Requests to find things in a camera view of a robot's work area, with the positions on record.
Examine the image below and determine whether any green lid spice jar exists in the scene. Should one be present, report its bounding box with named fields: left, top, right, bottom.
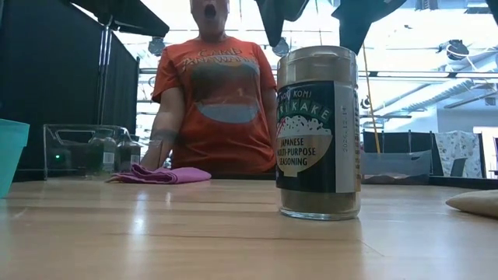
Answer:
left=86, top=131, right=117, bottom=176
left=116, top=134, right=142, bottom=174

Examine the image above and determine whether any black round ceiling lamp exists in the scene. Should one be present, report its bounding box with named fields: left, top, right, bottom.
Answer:
left=438, top=38, right=471, bottom=61
left=147, top=37, right=167, bottom=58
left=272, top=37, right=291, bottom=58

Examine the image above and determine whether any furikake seasoning jar tan lid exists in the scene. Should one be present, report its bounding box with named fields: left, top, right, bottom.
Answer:
left=275, top=45, right=362, bottom=222

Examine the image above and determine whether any black partition panel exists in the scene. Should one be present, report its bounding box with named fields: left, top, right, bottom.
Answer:
left=361, top=130, right=444, bottom=178

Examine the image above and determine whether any person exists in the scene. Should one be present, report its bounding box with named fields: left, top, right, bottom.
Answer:
left=139, top=0, right=278, bottom=175

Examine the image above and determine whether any gray translucent plastic bin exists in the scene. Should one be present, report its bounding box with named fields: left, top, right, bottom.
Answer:
left=359, top=149, right=433, bottom=186

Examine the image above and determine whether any white patterned board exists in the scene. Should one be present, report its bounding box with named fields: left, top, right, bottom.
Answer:
left=434, top=129, right=484, bottom=179

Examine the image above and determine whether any black chair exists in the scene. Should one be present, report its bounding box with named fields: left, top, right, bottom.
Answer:
left=450, top=156, right=468, bottom=178

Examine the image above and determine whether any purple folded cloth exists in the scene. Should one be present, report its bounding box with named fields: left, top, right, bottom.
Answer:
left=105, top=163, right=213, bottom=185

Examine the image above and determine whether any tan folded cloth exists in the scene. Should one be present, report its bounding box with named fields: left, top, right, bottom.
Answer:
left=445, top=189, right=498, bottom=219

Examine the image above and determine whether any black curtain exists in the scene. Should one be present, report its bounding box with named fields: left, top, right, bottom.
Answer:
left=0, top=0, right=140, bottom=183

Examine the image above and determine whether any clear plastic bin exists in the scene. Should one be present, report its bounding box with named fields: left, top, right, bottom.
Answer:
left=43, top=124, right=142, bottom=180

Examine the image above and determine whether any teal plastic bin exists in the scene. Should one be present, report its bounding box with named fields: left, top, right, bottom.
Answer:
left=0, top=118, right=30, bottom=199

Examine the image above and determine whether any yellow cable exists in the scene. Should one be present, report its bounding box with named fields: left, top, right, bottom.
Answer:
left=361, top=42, right=381, bottom=155

